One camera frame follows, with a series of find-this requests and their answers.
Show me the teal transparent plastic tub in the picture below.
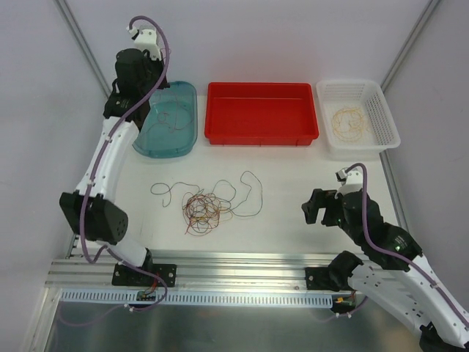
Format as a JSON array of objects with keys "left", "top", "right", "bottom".
[{"left": 133, "top": 81, "right": 198, "bottom": 158}]

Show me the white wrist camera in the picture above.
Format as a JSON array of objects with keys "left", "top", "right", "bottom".
[
  {"left": 335, "top": 167, "right": 363, "bottom": 198},
  {"left": 126, "top": 26, "right": 162, "bottom": 61}
]

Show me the bundle of thin wires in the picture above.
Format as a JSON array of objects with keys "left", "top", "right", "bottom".
[{"left": 181, "top": 192, "right": 235, "bottom": 238}]

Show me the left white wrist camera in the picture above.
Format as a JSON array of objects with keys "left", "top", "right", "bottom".
[{"left": 126, "top": 26, "right": 162, "bottom": 61}]

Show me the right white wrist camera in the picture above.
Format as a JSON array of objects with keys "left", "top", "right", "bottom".
[{"left": 335, "top": 167, "right": 363, "bottom": 198}]

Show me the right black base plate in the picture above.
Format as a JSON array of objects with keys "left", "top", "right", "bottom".
[{"left": 304, "top": 267, "right": 354, "bottom": 293}]

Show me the white slotted cable duct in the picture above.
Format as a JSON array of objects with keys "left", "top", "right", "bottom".
[{"left": 60, "top": 289, "right": 333, "bottom": 309}]

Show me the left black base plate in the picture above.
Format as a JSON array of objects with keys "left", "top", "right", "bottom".
[{"left": 111, "top": 264, "right": 177, "bottom": 287}]

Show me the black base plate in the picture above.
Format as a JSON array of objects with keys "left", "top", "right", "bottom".
[
  {"left": 304, "top": 267, "right": 354, "bottom": 293},
  {"left": 111, "top": 264, "right": 177, "bottom": 287}
]

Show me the right aluminium frame post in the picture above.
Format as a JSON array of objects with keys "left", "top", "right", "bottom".
[{"left": 380, "top": 0, "right": 442, "bottom": 92}]

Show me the red plastic tray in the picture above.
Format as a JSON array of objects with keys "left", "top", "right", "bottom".
[{"left": 204, "top": 82, "right": 320, "bottom": 147}]

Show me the white perforated plastic basket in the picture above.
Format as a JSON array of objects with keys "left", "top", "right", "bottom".
[{"left": 316, "top": 79, "right": 401, "bottom": 160}]

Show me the aluminium mounting rail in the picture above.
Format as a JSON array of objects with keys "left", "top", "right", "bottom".
[{"left": 43, "top": 234, "right": 440, "bottom": 296}]

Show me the orange wire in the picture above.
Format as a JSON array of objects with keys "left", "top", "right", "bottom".
[{"left": 331, "top": 106, "right": 369, "bottom": 142}]

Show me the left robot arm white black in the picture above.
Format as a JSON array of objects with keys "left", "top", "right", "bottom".
[{"left": 59, "top": 48, "right": 168, "bottom": 287}]

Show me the brown wire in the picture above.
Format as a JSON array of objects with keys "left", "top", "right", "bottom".
[{"left": 139, "top": 98, "right": 194, "bottom": 146}]

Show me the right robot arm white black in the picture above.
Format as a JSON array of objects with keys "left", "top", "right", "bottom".
[{"left": 301, "top": 188, "right": 468, "bottom": 351}]

